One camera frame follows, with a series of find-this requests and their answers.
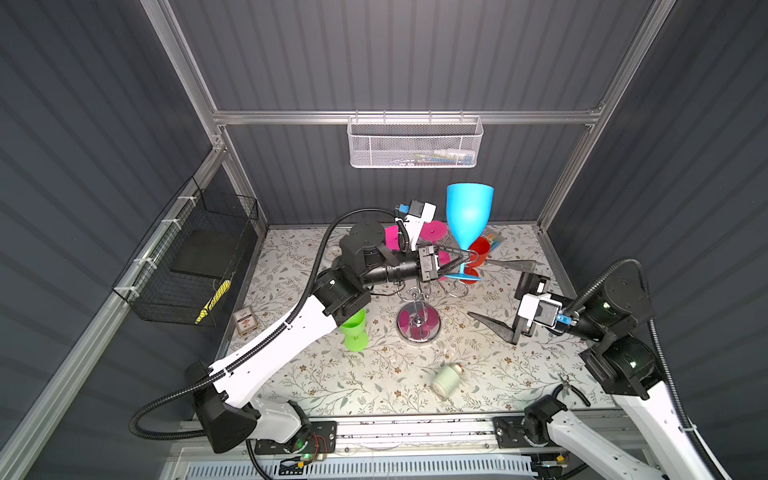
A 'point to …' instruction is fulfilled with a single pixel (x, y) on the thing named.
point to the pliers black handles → (565, 384)
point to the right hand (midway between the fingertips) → (484, 285)
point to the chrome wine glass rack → (419, 321)
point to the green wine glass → (355, 333)
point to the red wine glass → (479, 253)
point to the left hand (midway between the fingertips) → (470, 255)
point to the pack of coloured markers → (495, 238)
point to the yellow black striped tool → (215, 299)
